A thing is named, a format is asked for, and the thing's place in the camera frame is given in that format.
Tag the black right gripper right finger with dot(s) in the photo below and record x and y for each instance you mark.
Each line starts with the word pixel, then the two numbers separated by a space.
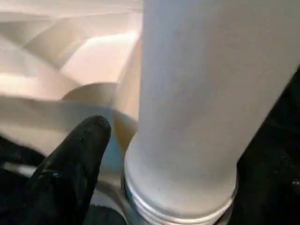
pixel 272 192

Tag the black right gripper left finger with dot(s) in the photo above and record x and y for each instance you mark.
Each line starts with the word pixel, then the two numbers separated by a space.
pixel 65 183

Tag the white plastic table top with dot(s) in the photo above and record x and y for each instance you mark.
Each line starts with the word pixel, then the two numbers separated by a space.
pixel 51 70

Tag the white plastic table leg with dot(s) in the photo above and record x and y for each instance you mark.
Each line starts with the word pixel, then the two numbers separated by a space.
pixel 197 93

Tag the black plastic mat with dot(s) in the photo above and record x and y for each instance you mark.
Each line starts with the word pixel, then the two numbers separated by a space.
pixel 14 154

